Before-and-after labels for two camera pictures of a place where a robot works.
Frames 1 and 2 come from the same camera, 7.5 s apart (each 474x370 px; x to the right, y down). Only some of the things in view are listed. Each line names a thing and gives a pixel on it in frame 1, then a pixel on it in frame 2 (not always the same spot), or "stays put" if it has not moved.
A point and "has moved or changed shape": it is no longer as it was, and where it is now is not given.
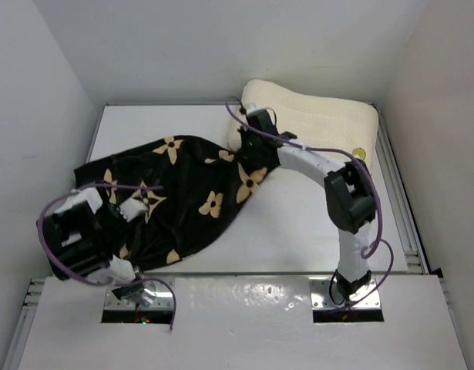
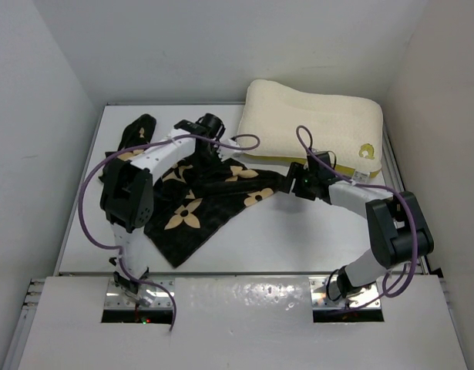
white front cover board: [244, 323] stays put
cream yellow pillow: [318, 122] stays put
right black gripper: [245, 149] to [291, 176]
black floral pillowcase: [166, 198] has moved or changed shape
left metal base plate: [163, 297] stays put
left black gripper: [113, 233] to [216, 162]
